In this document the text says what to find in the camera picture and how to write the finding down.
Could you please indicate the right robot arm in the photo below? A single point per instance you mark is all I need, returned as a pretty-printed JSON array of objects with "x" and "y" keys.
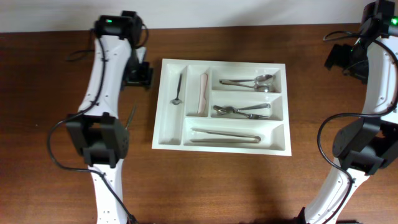
[{"x": 370, "y": 142}]

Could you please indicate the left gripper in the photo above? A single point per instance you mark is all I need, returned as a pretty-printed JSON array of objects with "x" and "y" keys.
[{"x": 145, "y": 74}]

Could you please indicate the steel fork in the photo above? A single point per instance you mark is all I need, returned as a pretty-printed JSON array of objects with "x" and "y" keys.
[
  {"x": 249, "y": 115},
  {"x": 245, "y": 108}
]

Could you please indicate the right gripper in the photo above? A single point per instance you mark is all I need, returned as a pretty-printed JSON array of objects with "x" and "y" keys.
[{"x": 337, "y": 56}]

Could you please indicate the long metal tongs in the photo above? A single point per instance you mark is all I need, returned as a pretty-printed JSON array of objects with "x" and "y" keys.
[{"x": 226, "y": 137}]

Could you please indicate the steel tablespoon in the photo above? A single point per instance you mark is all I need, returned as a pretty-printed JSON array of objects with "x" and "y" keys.
[
  {"x": 259, "y": 80},
  {"x": 256, "y": 87}
]

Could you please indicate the small teaspoon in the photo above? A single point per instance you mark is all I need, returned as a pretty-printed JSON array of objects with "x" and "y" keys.
[
  {"x": 176, "y": 101},
  {"x": 130, "y": 118}
]

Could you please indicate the pink plastic knife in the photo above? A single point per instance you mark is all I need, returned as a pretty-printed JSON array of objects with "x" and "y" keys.
[{"x": 202, "y": 97}]

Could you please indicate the white plastic cutlery tray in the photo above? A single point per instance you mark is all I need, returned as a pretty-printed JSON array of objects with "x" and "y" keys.
[{"x": 174, "y": 124}]

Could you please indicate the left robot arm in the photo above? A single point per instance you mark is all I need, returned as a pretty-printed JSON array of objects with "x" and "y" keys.
[{"x": 97, "y": 134}]

